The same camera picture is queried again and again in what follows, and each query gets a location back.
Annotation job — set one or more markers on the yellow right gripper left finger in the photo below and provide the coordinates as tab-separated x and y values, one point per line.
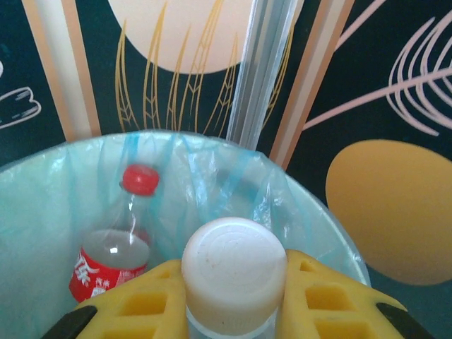
141	310

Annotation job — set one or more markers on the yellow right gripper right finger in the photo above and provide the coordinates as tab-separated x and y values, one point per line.
328	307

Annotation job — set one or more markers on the red label cola bottle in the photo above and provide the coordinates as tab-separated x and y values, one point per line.
106	272

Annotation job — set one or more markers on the clear bottle white cap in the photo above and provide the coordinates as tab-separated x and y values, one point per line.
233	265

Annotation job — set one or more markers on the aluminium corner post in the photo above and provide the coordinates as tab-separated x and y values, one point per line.
261	70

